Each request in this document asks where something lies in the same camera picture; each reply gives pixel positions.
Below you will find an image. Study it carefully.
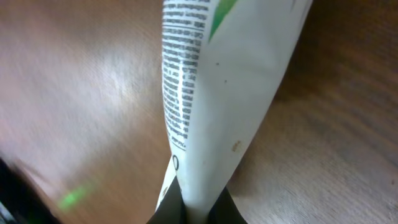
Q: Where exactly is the white tube with beige cap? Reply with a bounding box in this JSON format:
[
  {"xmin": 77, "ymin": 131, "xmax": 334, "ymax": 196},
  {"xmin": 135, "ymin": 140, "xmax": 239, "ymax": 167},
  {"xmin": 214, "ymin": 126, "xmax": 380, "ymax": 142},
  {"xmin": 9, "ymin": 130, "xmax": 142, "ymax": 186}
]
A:
[{"xmin": 162, "ymin": 0, "xmax": 312, "ymax": 223}]

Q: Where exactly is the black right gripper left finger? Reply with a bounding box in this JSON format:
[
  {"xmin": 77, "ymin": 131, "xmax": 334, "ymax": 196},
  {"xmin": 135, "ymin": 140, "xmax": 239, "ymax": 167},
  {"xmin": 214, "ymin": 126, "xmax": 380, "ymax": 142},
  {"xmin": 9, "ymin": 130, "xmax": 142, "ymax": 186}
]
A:
[{"xmin": 147, "ymin": 177, "xmax": 187, "ymax": 224}]

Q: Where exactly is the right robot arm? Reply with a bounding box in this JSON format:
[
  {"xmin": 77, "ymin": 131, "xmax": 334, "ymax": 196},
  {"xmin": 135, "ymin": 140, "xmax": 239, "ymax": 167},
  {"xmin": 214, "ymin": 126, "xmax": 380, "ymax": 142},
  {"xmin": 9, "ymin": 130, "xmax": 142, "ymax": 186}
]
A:
[{"xmin": 1, "ymin": 161, "xmax": 247, "ymax": 224}]

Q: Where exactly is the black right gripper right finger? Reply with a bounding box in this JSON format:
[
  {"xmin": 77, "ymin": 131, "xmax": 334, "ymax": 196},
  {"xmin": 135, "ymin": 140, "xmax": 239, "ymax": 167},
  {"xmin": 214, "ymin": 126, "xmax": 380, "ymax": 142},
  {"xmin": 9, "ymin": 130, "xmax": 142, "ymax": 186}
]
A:
[{"xmin": 208, "ymin": 187, "xmax": 247, "ymax": 224}]

